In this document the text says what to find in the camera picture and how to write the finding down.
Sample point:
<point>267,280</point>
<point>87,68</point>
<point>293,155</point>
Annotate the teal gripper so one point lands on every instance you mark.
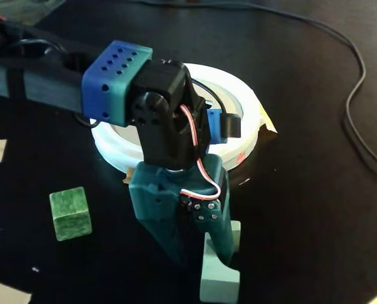
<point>151,197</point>

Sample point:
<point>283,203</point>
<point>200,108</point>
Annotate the light green U shape block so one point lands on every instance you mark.
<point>218,282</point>

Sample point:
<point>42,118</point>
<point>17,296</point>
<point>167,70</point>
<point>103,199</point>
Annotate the white round shape sorter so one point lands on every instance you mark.
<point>248,104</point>

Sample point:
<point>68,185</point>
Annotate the thin white sliver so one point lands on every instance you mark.
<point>244,181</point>

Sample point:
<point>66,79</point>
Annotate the long beige masking tape strip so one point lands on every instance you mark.
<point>128,177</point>

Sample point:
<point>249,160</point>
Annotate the green wooden cube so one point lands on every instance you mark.
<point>71,218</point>

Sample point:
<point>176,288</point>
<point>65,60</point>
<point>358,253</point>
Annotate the yellowish masking tape piece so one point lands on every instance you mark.
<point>269,125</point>

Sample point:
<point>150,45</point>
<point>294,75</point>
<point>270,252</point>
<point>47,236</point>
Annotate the large pale tape piece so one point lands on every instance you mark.
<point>4,294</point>

